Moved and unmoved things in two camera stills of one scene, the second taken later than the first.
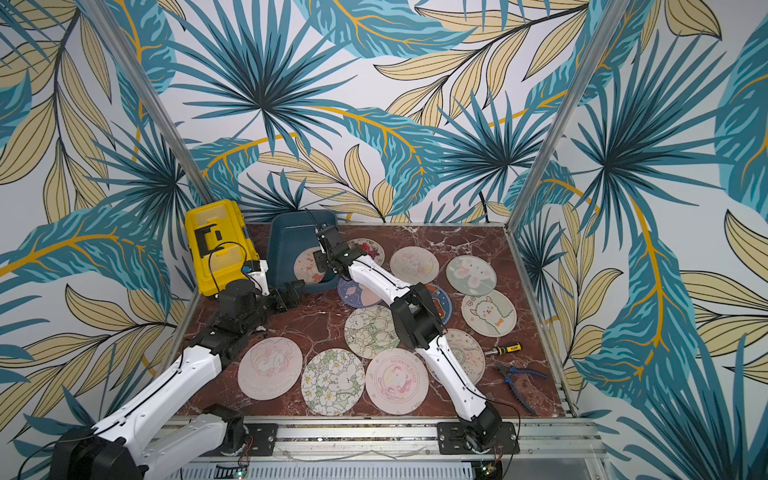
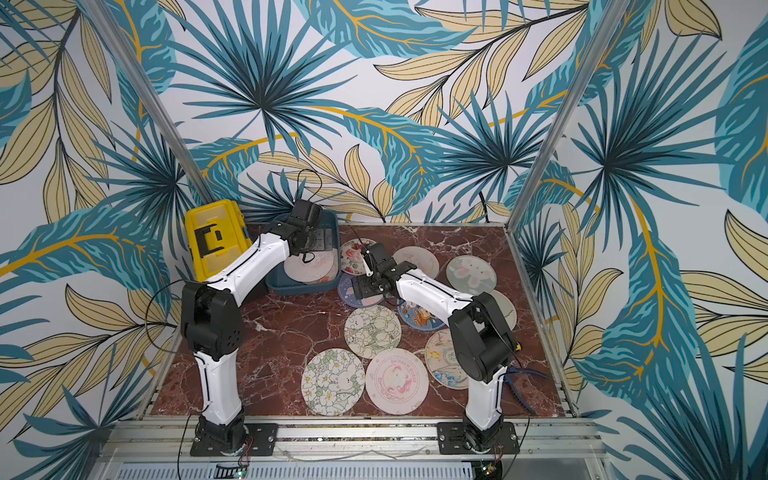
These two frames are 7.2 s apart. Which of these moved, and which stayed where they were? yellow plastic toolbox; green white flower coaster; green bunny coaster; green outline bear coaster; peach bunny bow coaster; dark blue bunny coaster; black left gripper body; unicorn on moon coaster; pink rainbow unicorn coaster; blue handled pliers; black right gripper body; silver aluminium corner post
Moved: black right gripper body; peach bunny bow coaster; pink rainbow unicorn coaster; black left gripper body
Stayed: green outline bear coaster; yellow plastic toolbox; dark blue bunny coaster; unicorn on moon coaster; blue handled pliers; green bunny coaster; silver aluminium corner post; green white flower coaster
